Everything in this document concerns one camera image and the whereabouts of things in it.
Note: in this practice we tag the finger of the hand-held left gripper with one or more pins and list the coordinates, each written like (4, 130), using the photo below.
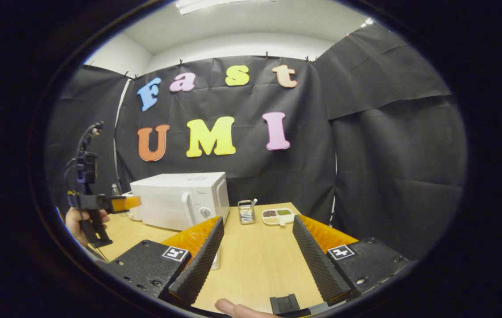
(125, 203)

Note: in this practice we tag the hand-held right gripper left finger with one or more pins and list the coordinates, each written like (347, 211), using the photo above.
(200, 265)

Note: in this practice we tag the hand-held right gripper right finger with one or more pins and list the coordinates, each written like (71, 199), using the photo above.
(319, 269)

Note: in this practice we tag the white microwave oven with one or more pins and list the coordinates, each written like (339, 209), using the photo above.
(167, 198)

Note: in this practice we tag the clear plastic water bottle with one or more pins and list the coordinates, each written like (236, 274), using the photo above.
(115, 190)

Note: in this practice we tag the white rectangular tray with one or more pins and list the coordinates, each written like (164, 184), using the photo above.
(216, 260)

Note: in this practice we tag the white divided condiment dish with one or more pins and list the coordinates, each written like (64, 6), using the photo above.
(277, 216)

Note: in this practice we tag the black backdrop cloth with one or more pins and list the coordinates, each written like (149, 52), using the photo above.
(387, 176)

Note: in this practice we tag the long ceiling light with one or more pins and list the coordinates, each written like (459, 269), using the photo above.
(215, 4)

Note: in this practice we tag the small ceiling light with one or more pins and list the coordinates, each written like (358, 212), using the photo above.
(368, 21)

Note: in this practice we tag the black table bracket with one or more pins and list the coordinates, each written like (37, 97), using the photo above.
(285, 304)

